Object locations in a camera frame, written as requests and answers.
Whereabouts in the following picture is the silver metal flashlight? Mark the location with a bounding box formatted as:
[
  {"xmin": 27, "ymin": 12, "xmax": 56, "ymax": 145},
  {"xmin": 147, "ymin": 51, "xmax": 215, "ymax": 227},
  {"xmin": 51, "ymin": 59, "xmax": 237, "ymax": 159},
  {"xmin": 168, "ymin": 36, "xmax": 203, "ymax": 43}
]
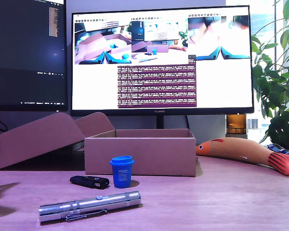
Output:
[{"xmin": 38, "ymin": 191, "xmax": 142, "ymax": 222}]

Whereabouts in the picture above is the Huawei monitor with white screen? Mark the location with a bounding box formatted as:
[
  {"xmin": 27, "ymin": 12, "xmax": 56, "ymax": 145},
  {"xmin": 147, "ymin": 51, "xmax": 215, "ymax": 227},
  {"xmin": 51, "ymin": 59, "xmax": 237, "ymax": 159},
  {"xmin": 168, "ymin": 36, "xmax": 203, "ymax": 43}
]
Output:
[{"xmin": 70, "ymin": 4, "xmax": 255, "ymax": 129}]

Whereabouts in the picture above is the open brown cardboard box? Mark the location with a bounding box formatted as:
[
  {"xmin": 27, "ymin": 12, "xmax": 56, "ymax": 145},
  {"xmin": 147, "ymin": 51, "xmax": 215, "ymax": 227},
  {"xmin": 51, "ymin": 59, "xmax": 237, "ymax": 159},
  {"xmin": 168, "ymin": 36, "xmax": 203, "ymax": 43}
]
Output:
[{"xmin": 0, "ymin": 112, "xmax": 197, "ymax": 178}]

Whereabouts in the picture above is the orange fish plush toy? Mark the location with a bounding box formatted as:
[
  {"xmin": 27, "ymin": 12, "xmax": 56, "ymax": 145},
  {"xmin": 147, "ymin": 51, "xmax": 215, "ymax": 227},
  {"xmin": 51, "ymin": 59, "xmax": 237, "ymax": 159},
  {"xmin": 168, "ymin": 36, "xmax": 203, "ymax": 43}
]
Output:
[{"xmin": 195, "ymin": 137, "xmax": 289, "ymax": 177}]

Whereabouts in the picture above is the green leafy houseplant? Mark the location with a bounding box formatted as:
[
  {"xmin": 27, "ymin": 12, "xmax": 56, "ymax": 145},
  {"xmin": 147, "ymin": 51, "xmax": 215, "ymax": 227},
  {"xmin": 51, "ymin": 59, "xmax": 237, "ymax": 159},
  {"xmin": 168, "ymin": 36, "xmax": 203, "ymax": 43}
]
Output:
[{"xmin": 251, "ymin": 0, "xmax": 289, "ymax": 150}]

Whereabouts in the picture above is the small blue lidded cup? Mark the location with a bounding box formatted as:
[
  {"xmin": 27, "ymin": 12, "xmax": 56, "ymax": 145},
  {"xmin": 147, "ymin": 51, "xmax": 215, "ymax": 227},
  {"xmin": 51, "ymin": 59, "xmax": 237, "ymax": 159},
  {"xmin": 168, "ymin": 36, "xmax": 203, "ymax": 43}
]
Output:
[{"xmin": 109, "ymin": 155, "xmax": 135, "ymax": 189}]

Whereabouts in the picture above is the dark computer monitor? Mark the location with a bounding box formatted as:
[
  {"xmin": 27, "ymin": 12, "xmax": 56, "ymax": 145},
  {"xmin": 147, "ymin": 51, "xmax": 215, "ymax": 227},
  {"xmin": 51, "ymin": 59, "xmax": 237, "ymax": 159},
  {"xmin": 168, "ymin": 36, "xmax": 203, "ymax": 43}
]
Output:
[{"xmin": 0, "ymin": 0, "xmax": 68, "ymax": 112}]

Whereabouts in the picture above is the blue strap with buckle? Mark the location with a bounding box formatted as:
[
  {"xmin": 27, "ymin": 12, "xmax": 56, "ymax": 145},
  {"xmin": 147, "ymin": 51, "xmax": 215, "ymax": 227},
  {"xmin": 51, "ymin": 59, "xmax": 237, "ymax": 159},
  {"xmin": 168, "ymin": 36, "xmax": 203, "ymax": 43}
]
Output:
[{"xmin": 267, "ymin": 143, "xmax": 289, "ymax": 154}]

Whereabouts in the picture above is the black USB stick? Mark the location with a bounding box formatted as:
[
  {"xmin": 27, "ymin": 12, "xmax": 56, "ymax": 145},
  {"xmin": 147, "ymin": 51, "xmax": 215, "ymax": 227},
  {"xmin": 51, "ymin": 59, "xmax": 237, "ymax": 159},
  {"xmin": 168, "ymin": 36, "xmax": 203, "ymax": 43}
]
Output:
[{"xmin": 69, "ymin": 175, "xmax": 110, "ymax": 190}]

